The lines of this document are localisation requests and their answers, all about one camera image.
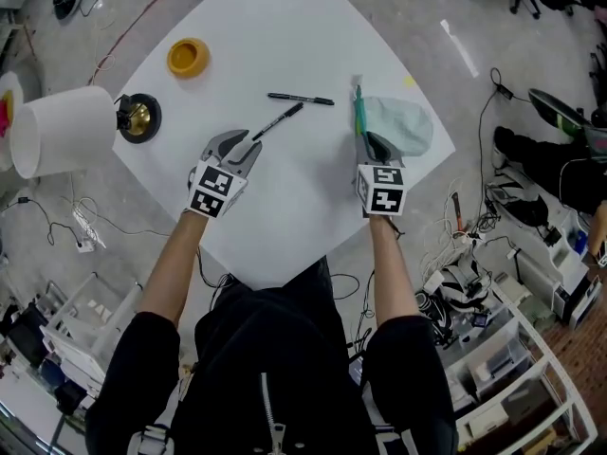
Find person's black jacket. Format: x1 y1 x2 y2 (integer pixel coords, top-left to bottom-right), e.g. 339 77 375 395
84 256 460 455

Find red-handled hammer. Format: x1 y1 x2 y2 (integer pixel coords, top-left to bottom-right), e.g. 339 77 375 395
450 191 468 234

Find white cabinet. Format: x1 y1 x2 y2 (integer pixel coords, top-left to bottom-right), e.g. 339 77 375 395
514 196 604 332

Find black power adapter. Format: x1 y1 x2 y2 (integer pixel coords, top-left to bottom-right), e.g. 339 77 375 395
489 66 516 101

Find white cable bundle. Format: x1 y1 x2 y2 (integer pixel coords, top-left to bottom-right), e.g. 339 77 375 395
420 201 476 280

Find black oval tray green stripe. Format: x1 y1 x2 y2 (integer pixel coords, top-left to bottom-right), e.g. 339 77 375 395
527 87 595 133

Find light green pencil pouch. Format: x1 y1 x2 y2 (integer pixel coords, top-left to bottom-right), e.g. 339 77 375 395
351 74 434 158

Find person's left forearm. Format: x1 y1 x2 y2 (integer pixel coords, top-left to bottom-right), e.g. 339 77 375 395
135 209 211 329

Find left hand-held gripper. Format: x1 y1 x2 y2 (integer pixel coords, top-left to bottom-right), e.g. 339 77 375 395
186 128 264 220

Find low white furniture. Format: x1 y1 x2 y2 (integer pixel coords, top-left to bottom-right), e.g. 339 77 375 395
40 272 144 398

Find black pen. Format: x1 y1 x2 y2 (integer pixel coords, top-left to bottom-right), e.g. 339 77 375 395
267 92 336 108
250 101 305 142

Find white black-striped helmet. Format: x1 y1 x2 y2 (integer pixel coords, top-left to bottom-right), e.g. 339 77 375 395
434 257 495 313

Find white and black helmet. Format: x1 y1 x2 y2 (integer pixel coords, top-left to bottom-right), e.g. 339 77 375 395
495 171 552 229

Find orange bowl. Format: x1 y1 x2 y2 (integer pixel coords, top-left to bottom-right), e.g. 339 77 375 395
166 37 212 81

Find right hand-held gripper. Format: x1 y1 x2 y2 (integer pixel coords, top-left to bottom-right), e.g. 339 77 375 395
355 131 409 219

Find person's right forearm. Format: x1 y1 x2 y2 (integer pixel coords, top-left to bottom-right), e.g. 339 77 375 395
368 213 421 329

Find white shelf unit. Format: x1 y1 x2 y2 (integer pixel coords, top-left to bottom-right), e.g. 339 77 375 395
445 272 599 455

